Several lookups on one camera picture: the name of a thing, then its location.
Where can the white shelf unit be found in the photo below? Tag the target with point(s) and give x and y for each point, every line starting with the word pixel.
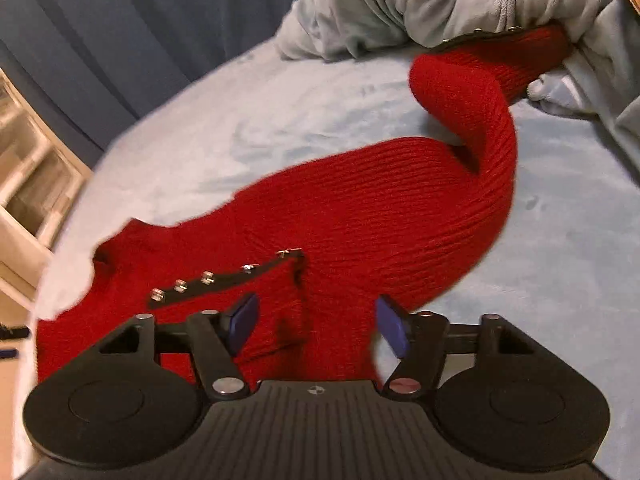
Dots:
pixel 35 180

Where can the red knit sweater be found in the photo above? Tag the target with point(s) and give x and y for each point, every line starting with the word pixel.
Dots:
pixel 350 210

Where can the dark blue curtain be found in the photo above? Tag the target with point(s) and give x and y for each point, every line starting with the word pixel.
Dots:
pixel 125 25

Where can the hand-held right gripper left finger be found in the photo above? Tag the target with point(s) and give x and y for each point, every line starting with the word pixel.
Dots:
pixel 244 321

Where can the light blue bed blanket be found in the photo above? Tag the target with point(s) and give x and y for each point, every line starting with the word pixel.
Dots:
pixel 240 110

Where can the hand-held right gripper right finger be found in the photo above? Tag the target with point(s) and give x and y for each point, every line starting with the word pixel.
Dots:
pixel 391 324

